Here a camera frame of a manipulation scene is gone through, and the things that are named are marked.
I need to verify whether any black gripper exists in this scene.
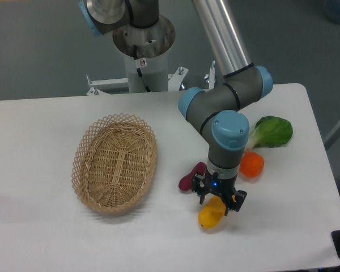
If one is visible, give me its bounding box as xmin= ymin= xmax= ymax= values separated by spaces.
xmin=191 ymin=171 xmax=247 ymax=216

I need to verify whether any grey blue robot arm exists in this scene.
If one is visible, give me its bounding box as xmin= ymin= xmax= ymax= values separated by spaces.
xmin=79 ymin=1 xmax=273 ymax=211

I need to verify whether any purple sweet potato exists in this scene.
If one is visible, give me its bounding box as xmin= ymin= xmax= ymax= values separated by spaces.
xmin=178 ymin=162 xmax=206 ymax=192

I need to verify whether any orange tangerine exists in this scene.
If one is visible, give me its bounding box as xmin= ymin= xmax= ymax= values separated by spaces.
xmin=240 ymin=152 xmax=265 ymax=178

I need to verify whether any green lettuce leaf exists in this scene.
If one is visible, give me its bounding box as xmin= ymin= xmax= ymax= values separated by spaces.
xmin=246 ymin=116 xmax=293 ymax=150

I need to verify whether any woven wicker basket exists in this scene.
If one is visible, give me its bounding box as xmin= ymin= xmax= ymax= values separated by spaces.
xmin=71 ymin=113 xmax=157 ymax=214

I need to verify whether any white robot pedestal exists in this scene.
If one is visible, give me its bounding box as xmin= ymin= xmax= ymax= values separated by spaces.
xmin=86 ymin=54 xmax=217 ymax=96

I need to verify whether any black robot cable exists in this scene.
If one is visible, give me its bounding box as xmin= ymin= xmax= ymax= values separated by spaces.
xmin=133 ymin=44 xmax=151 ymax=93

